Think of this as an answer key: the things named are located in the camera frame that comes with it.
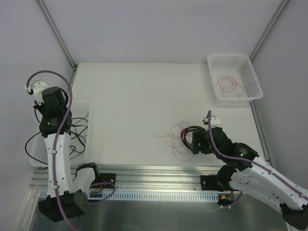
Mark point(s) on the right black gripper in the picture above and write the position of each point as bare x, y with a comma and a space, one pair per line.
197, 142

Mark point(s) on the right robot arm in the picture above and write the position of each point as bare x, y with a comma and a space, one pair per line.
244, 170

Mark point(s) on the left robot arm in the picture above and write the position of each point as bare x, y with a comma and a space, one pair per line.
66, 195

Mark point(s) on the right white plastic basket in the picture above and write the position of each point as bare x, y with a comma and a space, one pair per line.
234, 80

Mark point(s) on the white plastic basket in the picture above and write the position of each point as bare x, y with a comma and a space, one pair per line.
80, 135
234, 80

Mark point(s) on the left white plastic basket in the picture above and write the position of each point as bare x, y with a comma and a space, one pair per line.
80, 135

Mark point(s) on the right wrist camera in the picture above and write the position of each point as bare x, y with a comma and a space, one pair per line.
214, 121

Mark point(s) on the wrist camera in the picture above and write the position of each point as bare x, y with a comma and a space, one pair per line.
214, 121
36, 88

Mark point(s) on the white slotted cable duct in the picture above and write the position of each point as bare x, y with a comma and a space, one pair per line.
149, 196

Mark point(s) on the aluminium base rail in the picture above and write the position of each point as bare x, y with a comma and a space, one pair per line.
158, 178

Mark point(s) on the right aluminium frame post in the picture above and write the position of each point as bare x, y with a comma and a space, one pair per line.
268, 29

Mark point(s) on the aluminium frame post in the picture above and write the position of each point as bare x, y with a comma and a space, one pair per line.
268, 29
52, 25

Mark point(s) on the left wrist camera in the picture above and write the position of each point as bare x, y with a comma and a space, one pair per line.
36, 88

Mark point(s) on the left aluminium frame post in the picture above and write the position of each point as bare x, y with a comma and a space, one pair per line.
52, 25

